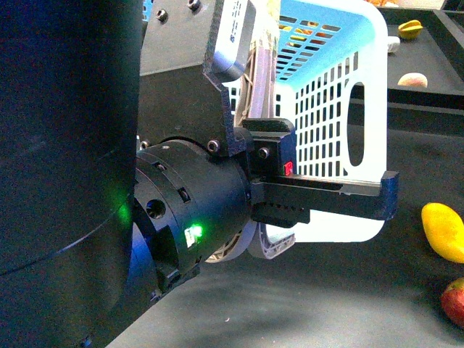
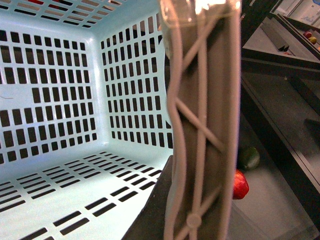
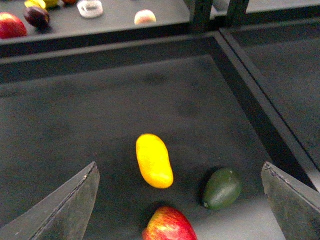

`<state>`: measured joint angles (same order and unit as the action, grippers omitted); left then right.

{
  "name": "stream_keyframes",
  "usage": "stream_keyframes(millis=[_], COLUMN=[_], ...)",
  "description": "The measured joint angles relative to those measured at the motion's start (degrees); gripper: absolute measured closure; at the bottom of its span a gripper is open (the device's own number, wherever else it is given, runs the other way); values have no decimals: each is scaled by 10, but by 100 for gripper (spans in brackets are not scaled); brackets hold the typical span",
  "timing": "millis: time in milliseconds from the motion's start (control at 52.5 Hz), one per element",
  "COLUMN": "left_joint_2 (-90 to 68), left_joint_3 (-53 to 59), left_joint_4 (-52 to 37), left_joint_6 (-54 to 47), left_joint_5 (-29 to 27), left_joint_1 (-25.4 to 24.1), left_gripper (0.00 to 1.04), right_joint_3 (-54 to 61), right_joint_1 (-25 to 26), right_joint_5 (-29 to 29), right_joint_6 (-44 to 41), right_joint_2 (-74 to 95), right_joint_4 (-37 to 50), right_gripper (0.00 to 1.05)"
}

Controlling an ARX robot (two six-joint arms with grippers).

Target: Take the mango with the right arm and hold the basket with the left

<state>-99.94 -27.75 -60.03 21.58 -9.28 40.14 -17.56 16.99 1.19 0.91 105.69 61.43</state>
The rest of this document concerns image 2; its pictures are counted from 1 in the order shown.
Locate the grey basket handle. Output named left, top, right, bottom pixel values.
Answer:
left=158, top=0, right=242, bottom=240

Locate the light blue plastic basket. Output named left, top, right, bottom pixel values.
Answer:
left=0, top=0, right=173, bottom=240

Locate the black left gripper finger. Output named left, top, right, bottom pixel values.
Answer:
left=122, top=155, right=173, bottom=240

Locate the black display tray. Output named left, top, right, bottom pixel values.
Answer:
left=241, top=13, right=320, bottom=81

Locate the red apple on table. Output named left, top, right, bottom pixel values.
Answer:
left=232, top=169, right=250, bottom=200

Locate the green avocado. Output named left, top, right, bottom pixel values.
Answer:
left=237, top=146, right=260, bottom=171

